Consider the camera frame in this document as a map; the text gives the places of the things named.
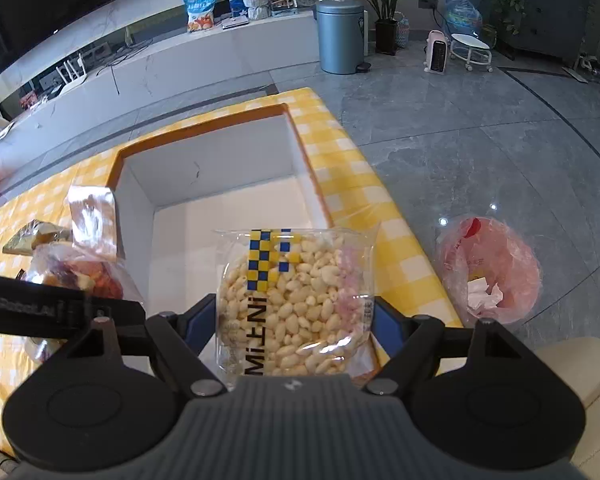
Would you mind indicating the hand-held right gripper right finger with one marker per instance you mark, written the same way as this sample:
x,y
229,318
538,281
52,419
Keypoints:
x,y
387,322

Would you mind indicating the wall socket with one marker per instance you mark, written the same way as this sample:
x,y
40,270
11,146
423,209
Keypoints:
x,y
425,2

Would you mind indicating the blue snack bag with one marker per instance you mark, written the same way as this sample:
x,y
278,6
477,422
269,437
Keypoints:
x,y
200,12

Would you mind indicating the clear puffed rice snack packet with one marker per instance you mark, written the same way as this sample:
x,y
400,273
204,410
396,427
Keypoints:
x,y
290,305

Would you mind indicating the gold snack packet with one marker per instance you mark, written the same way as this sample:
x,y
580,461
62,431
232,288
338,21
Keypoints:
x,y
32,241

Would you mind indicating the blue-grey pedal trash can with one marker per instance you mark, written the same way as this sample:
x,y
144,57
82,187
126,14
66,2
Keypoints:
x,y
341,35

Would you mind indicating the white round stool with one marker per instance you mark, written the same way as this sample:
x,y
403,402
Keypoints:
x,y
472,47

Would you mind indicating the black television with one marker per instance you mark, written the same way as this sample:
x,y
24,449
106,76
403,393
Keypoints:
x,y
55,5

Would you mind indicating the pink plastic bag bin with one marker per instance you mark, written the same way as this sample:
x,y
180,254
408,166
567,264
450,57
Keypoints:
x,y
490,270

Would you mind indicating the potted plant in black pot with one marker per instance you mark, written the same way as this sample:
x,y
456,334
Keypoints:
x,y
387,10

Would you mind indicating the white marble television console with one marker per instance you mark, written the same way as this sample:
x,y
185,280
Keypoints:
x,y
180,70

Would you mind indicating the red dried fruit packet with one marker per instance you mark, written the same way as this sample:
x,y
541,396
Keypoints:
x,y
95,277

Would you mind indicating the white router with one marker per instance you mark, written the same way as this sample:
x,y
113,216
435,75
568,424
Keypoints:
x,y
72,72

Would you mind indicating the small pink white heater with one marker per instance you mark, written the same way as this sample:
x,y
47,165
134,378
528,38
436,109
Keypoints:
x,y
436,52

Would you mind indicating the blue water bottle with pump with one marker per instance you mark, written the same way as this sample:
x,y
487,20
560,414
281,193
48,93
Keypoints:
x,y
462,17

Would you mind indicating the yellow checked tablecloth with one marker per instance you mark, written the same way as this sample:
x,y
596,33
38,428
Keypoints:
x,y
360,160

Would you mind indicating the cream sofa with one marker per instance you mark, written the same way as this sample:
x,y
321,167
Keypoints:
x,y
590,365

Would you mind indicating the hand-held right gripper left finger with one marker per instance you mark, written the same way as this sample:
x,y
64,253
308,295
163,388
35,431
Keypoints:
x,y
200,322

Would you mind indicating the orange cardboard box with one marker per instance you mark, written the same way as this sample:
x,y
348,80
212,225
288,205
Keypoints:
x,y
220,185

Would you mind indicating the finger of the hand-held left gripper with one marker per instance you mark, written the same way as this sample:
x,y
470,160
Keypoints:
x,y
122,309

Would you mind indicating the dark grey cabinet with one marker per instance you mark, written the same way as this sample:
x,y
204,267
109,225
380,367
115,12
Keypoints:
x,y
555,15

